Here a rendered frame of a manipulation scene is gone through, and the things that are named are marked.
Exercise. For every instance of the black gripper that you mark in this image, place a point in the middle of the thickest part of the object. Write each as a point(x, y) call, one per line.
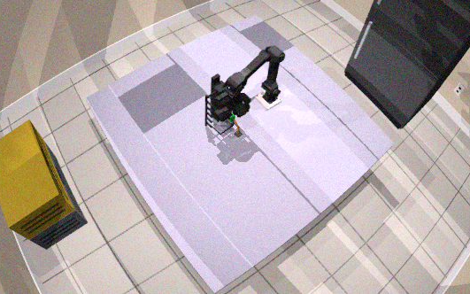
point(225, 112)

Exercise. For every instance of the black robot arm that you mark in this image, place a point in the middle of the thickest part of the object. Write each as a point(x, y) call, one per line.
point(239, 80)

